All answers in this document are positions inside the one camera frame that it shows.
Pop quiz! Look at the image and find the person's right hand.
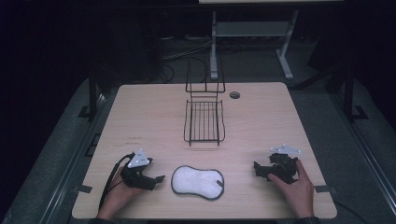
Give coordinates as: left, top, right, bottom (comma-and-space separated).
267, 160, 316, 219

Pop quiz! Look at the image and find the black metal post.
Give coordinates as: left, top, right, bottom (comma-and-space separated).
78, 62, 101, 120
342, 62, 369, 121

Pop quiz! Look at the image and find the black wire rack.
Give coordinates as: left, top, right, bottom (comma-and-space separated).
182, 53, 226, 147

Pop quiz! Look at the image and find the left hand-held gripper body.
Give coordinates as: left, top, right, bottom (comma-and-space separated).
120, 148, 154, 191

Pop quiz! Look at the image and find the white sponge with grey edge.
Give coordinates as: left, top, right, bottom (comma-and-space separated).
170, 164, 225, 202

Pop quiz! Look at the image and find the person's left hand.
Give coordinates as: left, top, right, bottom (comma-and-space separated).
96, 167, 145, 221

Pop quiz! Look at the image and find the bundle of floor cables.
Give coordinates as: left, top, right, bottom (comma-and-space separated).
153, 35, 216, 84

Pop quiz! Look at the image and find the black cable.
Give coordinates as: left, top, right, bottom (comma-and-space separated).
333, 199, 372, 224
98, 153, 136, 211

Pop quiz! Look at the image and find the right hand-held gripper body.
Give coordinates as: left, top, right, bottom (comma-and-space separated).
268, 144, 303, 185

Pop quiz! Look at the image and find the grey metal stand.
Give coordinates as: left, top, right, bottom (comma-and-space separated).
208, 9, 300, 80

